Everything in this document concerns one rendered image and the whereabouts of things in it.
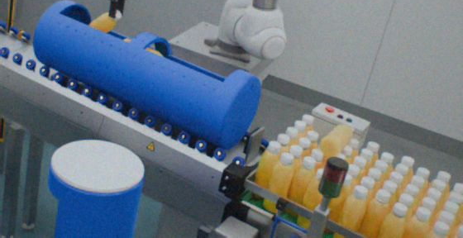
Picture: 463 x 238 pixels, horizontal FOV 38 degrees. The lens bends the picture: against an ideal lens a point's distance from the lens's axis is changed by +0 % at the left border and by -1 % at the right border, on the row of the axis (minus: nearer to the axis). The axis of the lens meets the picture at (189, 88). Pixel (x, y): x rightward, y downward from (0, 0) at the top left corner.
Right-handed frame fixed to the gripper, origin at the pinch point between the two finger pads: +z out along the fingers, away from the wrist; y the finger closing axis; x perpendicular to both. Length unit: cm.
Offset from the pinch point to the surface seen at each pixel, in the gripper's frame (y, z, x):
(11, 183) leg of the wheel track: 14, 92, -33
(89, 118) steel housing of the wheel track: 18.1, 39.6, 7.4
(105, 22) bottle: 3.2, 6.1, -2.1
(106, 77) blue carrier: 19.4, 19.2, 13.3
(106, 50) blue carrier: 17.4, 10.1, 10.2
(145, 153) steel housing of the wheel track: 19, 42, 35
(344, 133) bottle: 3, 11, 99
